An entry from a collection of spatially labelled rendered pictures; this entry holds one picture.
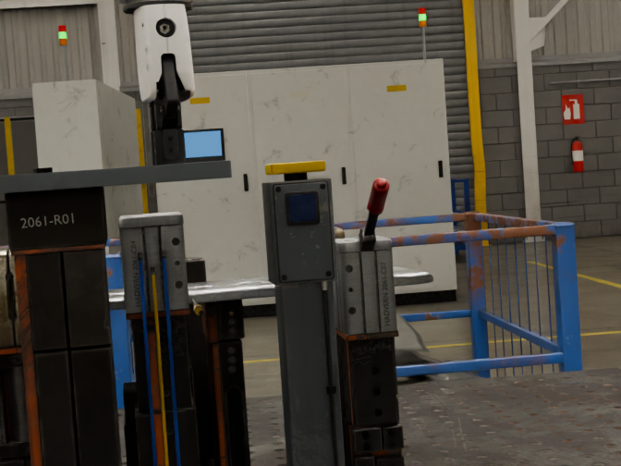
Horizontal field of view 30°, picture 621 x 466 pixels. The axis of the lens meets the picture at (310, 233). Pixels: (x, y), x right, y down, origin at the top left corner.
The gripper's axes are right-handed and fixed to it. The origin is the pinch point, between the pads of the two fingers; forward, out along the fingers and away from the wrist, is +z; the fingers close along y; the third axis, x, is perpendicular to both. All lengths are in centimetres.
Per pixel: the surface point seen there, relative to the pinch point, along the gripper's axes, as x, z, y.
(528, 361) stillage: -129, 63, 185
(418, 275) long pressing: -35.4, 18.4, 20.1
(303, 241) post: -13.2, 11.0, -5.2
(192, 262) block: -9.1, 15.8, 45.5
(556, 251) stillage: -139, 31, 183
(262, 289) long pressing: -14.4, 18.6, 22.3
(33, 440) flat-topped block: 16.6, 29.7, -2.1
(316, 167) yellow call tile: -15.2, 3.1, -5.1
